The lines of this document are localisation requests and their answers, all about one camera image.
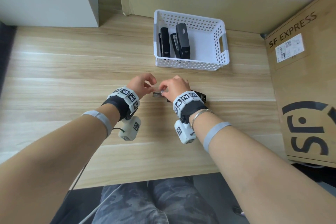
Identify person's left hand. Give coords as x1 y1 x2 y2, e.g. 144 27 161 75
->
127 73 157 100

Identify person's right hand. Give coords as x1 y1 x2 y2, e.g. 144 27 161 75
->
158 75 192 102

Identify person's right forearm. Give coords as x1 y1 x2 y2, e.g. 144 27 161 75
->
192 111 336 224

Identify person's left forearm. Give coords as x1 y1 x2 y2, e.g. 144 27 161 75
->
0 105 124 224

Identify white marker wrist tracker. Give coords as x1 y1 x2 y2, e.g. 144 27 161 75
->
106 86 141 120
172 90 208 117

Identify glossy black stapler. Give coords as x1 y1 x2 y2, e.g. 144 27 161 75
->
160 27 171 58

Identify black stapler with label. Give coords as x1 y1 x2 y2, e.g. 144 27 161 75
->
170 33 182 58

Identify large grey black stapler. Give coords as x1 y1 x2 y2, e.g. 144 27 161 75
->
175 23 191 60

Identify white perforated plastic basket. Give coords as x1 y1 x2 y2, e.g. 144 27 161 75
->
153 9 230 72

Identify grey camouflage trousers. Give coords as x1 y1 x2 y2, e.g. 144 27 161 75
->
98 176 219 224

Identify white box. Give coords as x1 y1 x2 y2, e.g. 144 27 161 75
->
0 0 100 28

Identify white shipping label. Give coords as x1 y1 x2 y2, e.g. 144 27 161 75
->
274 33 305 64

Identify printed cardboard shipping box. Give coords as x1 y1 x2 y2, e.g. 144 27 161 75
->
264 0 336 166

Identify black wrist strap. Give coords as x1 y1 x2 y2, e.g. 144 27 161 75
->
101 99 127 122
179 100 209 125

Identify silver bracelet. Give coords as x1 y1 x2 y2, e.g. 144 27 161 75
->
190 109 215 130

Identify white wrist camera block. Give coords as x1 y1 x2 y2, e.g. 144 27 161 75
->
174 120 197 144
118 116 142 142

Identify white cable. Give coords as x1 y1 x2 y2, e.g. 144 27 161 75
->
85 186 116 224

